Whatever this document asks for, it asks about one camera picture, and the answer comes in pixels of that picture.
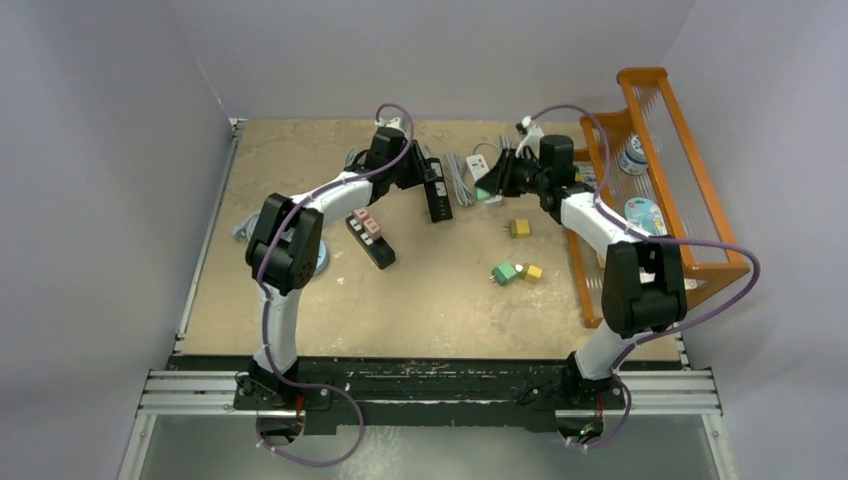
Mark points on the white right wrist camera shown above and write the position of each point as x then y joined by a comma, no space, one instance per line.
530,135

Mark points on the yellow plug adapter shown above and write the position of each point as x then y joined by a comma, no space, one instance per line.
519,228

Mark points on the blue packaged item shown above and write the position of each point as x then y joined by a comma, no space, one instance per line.
645,214

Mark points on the black strip with pink plugs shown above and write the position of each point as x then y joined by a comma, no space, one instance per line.
379,251

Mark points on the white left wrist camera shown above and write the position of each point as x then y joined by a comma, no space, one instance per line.
398,123

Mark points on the green plug adapter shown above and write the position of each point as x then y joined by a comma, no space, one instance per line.
504,273

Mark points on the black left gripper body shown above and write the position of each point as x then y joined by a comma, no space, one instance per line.
409,171

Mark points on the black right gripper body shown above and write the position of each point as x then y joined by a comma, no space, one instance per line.
517,176

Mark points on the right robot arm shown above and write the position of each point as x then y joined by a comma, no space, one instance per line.
643,290

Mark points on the orange wooden rack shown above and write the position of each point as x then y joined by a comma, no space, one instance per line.
677,180

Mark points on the light blue round socket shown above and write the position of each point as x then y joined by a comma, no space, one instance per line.
322,258

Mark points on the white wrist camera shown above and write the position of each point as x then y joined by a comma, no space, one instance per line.
530,135
398,123

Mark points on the black strip with green USB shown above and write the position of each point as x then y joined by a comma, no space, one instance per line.
437,196

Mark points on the black aluminium robot base frame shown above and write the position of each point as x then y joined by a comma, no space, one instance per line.
536,395

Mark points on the colourful box on rack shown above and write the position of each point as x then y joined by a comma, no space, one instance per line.
586,174

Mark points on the yellow plug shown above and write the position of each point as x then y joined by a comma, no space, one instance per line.
529,273

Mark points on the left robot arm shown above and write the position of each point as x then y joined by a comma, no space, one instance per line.
284,247

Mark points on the aluminium table edge rail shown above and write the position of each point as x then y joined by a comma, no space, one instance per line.
209,213

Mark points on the white power strip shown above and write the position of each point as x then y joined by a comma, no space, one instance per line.
478,167

